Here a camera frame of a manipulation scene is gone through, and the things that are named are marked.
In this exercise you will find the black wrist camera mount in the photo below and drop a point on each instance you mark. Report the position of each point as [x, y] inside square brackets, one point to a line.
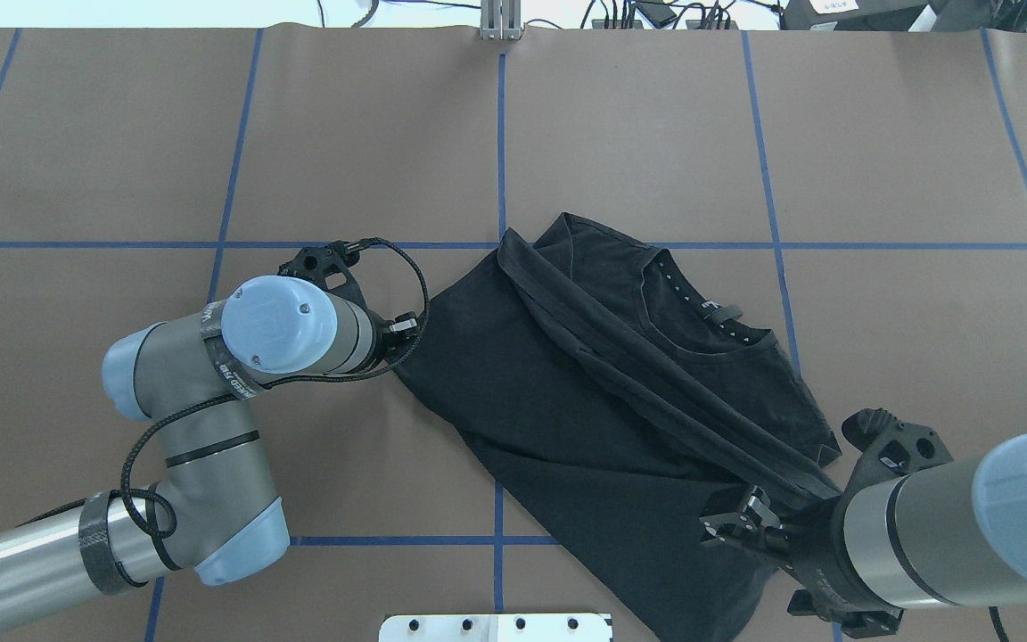
[328, 267]
[889, 448]

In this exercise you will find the white pedestal column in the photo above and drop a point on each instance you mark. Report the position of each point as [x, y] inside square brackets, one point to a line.
[498, 627]

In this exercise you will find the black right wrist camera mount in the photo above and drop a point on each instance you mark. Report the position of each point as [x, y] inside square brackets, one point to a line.
[889, 448]

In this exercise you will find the black printed t-shirt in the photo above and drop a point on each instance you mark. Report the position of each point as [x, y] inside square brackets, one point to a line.
[613, 401]

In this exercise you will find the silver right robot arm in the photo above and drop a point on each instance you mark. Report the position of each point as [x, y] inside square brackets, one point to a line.
[914, 529]

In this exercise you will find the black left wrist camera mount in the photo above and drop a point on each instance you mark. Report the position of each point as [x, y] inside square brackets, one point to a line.
[328, 267]

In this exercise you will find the black box with label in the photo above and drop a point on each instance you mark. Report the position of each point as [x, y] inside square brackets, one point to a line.
[861, 16]

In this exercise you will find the silver aluminium frame post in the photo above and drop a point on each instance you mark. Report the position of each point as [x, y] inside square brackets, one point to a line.
[501, 20]

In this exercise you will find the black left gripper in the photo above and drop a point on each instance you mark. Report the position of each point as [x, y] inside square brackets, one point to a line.
[384, 342]

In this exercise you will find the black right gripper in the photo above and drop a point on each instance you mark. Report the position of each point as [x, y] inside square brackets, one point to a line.
[815, 541]

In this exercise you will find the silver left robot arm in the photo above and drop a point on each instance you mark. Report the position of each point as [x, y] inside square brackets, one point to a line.
[196, 490]

